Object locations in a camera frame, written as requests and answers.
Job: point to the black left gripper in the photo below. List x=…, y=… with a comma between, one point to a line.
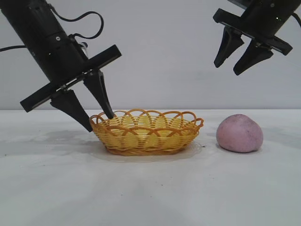
x=61, y=61

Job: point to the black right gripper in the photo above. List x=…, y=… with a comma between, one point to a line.
x=264, y=16

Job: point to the yellow woven plastic basket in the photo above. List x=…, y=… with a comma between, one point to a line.
x=145, y=141

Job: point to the pink round bun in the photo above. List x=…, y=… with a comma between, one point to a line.
x=238, y=135

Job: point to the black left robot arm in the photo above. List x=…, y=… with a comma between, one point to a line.
x=30, y=21

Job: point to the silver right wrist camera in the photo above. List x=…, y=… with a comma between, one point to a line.
x=236, y=2

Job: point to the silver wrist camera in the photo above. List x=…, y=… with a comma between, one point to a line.
x=236, y=2
x=84, y=48

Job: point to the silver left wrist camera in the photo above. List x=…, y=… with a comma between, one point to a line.
x=84, y=48

